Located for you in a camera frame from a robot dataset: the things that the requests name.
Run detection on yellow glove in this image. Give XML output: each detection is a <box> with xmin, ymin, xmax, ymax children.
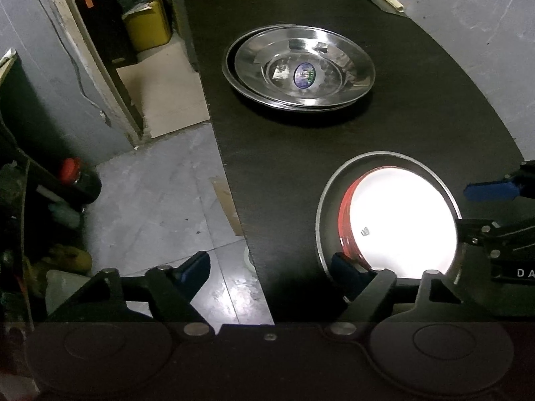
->
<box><xmin>32</xmin><ymin>246</ymin><xmax>93</xmax><ymax>277</ymax></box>

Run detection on plain steel plate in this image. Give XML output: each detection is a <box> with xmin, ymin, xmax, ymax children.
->
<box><xmin>222</xmin><ymin>25</ymin><xmax>373</xmax><ymax>113</ymax></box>

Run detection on steel bowl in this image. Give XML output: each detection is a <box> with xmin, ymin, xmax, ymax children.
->
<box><xmin>315</xmin><ymin>151</ymin><xmax>464</xmax><ymax>301</ymax></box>

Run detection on cardboard sheet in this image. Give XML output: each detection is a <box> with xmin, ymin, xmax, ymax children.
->
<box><xmin>116</xmin><ymin>37</ymin><xmax>211</xmax><ymax>139</ymax></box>

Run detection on black bottle with red cap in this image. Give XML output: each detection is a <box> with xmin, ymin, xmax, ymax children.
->
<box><xmin>58</xmin><ymin>157</ymin><xmax>103</xmax><ymax>206</ymax></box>

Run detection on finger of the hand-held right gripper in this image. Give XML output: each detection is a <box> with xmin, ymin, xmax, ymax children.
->
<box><xmin>464</xmin><ymin>160</ymin><xmax>535</xmax><ymax>202</ymax></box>
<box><xmin>455</xmin><ymin>216</ymin><xmax>535</xmax><ymax>260</ymax></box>

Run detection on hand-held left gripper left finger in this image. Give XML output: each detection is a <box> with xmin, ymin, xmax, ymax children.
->
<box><xmin>48</xmin><ymin>251</ymin><xmax>216</xmax><ymax>339</ymax></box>

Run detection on white plastic container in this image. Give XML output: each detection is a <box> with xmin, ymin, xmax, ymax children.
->
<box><xmin>43</xmin><ymin>269</ymin><xmax>92</xmax><ymax>315</ymax></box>

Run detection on yellow box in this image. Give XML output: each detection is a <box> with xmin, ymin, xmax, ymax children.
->
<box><xmin>122</xmin><ymin>0</ymin><xmax>173</xmax><ymax>51</ymax></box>

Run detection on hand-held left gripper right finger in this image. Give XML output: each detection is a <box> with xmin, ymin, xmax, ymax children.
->
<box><xmin>324</xmin><ymin>253</ymin><xmax>495</xmax><ymax>337</ymax></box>

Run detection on steel plate with sticker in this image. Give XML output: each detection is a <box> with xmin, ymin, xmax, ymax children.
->
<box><xmin>233</xmin><ymin>25</ymin><xmax>376</xmax><ymax>108</ymax></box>

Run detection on red and white plate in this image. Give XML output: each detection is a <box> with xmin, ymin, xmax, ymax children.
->
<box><xmin>349</xmin><ymin>167</ymin><xmax>459</xmax><ymax>279</ymax></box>

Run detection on wall wire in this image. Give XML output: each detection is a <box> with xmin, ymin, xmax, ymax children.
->
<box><xmin>25</xmin><ymin>0</ymin><xmax>111</xmax><ymax>126</ymax></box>

